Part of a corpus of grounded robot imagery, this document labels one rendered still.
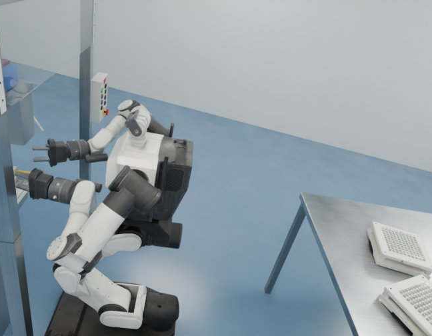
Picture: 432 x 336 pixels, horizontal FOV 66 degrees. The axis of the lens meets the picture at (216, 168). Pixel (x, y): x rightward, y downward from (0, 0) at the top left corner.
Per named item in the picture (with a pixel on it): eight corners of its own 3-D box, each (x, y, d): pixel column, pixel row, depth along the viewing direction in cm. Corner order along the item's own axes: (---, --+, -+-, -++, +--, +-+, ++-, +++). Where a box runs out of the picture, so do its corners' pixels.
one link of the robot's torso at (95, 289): (137, 291, 183) (86, 233, 159) (131, 325, 166) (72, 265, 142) (113, 300, 185) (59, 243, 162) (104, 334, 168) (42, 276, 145)
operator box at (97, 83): (107, 113, 216) (108, 73, 203) (99, 123, 202) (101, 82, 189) (97, 111, 216) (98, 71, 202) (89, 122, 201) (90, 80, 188)
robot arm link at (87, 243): (87, 286, 101) (134, 225, 106) (51, 269, 93) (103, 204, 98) (77, 269, 110) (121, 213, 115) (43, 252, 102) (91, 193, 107)
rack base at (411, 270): (413, 245, 174) (415, 241, 173) (429, 280, 153) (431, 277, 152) (366, 231, 176) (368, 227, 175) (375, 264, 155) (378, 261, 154)
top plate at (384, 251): (417, 237, 171) (419, 235, 170) (434, 273, 150) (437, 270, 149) (370, 223, 173) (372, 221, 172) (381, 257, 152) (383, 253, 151)
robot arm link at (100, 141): (88, 142, 146) (106, 123, 154) (85, 151, 152) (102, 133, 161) (101, 151, 147) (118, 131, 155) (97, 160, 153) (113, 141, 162)
